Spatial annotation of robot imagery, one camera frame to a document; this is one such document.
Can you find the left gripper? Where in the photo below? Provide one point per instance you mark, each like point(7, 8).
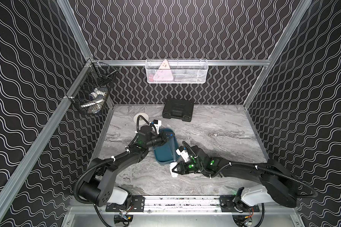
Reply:
point(161, 138)

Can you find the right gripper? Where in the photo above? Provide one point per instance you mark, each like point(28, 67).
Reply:
point(181, 164)

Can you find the clear test tube blue cap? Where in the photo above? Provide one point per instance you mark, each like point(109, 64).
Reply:
point(173, 151)

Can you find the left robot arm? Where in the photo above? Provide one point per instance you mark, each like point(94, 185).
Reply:
point(96, 185)

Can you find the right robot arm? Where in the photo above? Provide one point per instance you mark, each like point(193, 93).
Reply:
point(274, 182)

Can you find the teal plastic tray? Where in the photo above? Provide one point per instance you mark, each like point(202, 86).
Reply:
point(162, 154)

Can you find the black plastic tool case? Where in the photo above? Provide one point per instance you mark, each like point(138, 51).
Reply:
point(178, 109)

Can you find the white tape roll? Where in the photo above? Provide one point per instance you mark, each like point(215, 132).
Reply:
point(141, 118)

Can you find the pink triangular card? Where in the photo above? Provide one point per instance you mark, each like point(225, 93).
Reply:
point(164, 73)

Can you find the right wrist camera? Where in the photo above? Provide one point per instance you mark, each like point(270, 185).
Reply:
point(181, 151)

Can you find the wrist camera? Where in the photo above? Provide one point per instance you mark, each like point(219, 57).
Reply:
point(157, 124)
point(181, 151)

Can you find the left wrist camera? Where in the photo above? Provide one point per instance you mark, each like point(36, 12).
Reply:
point(157, 124)

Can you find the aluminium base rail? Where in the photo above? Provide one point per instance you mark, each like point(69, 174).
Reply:
point(181, 205)

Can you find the white wire basket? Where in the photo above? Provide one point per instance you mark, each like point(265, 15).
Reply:
point(185, 71)

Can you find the black wire basket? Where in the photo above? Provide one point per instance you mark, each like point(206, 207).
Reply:
point(92, 94)

